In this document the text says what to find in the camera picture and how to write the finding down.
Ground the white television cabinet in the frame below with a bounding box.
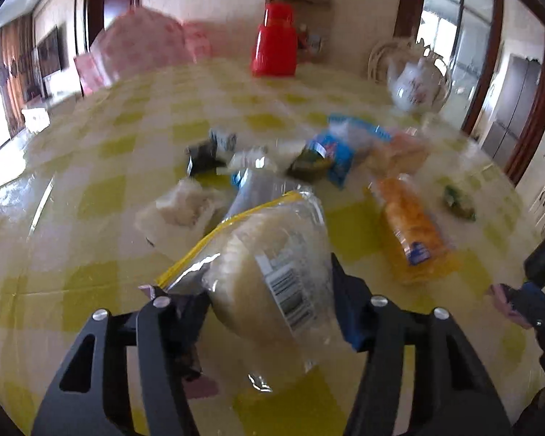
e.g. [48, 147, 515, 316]
[20, 106, 51, 134]

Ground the glass sliding door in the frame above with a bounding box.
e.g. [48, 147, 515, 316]
[418, 0, 505, 114]

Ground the blue cartoon snack packet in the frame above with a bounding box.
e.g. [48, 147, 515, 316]
[306, 129, 359, 189]

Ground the small blue white packet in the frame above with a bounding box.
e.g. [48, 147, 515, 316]
[209, 128, 238, 150]

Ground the pink checked cushion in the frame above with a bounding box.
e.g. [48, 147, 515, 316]
[75, 8, 212, 96]

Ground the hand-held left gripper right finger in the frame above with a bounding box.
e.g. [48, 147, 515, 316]
[331, 254, 512, 436]

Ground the green yellow snack packet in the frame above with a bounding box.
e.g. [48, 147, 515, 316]
[287, 143, 334, 180]

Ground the clear bread bag yellow zip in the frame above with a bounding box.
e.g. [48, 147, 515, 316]
[157, 191, 346, 393]

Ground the long clear grey packet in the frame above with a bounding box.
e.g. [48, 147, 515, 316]
[227, 168, 300, 219]

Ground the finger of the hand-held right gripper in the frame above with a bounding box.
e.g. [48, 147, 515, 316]
[490, 282, 545, 328]

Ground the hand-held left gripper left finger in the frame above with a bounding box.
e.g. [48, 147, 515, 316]
[32, 293, 215, 436]

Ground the pale peach snack packet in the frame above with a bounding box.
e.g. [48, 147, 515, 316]
[372, 132, 430, 175]

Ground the orange snack packet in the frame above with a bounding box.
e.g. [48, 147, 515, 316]
[370, 175, 459, 282]

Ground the white snack packet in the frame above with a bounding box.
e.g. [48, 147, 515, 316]
[136, 179, 228, 255]

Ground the blue edged clear packet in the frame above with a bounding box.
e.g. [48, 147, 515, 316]
[329, 113, 393, 155]

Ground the brown curtain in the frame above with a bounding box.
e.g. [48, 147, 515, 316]
[0, 16, 37, 137]

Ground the small clear snack packet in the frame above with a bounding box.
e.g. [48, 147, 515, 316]
[229, 145, 278, 173]

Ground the yellow checked tablecloth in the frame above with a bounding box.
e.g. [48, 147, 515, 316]
[0, 61, 545, 436]

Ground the black snack packet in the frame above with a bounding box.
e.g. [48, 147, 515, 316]
[185, 142, 225, 175]

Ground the small green snack packet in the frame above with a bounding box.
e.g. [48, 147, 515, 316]
[443, 184, 477, 221]

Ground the wall television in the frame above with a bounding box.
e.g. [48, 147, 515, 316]
[36, 25, 69, 78]

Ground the grey fridge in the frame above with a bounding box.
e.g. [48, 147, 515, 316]
[481, 54, 542, 160]

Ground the red thermos jug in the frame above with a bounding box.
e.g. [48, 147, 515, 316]
[251, 2, 299, 78]

